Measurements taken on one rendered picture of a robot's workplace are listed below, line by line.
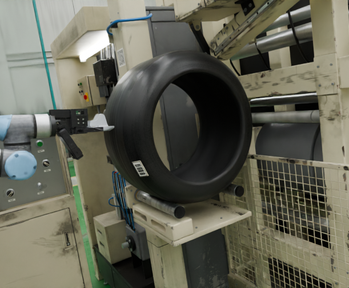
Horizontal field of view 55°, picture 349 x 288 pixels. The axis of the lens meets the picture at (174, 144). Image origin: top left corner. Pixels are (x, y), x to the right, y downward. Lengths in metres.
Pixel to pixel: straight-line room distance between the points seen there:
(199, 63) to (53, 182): 0.95
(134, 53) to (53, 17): 9.07
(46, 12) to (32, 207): 9.12
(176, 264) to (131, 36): 1.09
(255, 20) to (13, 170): 1.01
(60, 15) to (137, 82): 9.48
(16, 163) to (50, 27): 9.60
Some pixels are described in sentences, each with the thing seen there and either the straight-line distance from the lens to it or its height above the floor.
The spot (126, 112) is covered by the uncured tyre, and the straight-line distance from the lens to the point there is 1.11.
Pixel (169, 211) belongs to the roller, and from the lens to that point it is 1.22.
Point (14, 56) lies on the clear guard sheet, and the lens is 1.72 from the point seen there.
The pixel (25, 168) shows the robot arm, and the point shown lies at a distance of 0.94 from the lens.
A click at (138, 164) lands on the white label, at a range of 1.11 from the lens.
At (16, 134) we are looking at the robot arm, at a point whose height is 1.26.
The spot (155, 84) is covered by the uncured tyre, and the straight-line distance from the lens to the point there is 1.12.
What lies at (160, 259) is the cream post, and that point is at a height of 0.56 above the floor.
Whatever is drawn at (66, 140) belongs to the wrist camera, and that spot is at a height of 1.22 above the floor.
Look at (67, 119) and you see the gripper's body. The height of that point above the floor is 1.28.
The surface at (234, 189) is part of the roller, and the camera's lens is 1.34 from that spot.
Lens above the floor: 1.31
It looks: 8 degrees down
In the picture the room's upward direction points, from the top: 8 degrees counter-clockwise
